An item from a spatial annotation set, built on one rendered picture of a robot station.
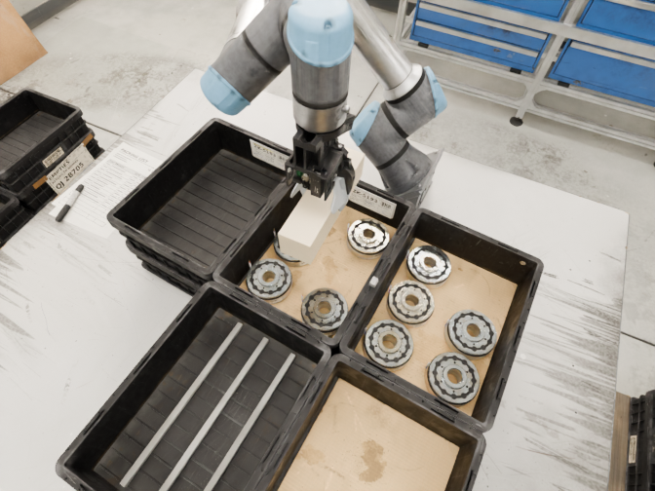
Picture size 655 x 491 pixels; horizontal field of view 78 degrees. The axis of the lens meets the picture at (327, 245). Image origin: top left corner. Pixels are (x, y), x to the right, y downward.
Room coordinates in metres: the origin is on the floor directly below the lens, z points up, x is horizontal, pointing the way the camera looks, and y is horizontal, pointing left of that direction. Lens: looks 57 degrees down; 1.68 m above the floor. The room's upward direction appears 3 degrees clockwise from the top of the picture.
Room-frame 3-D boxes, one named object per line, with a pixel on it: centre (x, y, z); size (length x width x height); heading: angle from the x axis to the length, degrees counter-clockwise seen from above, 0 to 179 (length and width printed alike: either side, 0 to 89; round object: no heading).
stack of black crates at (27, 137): (1.16, 1.20, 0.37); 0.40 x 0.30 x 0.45; 157
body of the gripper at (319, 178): (0.46, 0.02, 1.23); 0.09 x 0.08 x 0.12; 157
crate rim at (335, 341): (0.50, 0.02, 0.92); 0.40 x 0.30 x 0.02; 153
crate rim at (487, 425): (0.36, -0.25, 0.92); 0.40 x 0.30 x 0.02; 153
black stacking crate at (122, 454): (0.14, 0.20, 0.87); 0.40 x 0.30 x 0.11; 153
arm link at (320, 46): (0.47, 0.02, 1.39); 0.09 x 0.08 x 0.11; 17
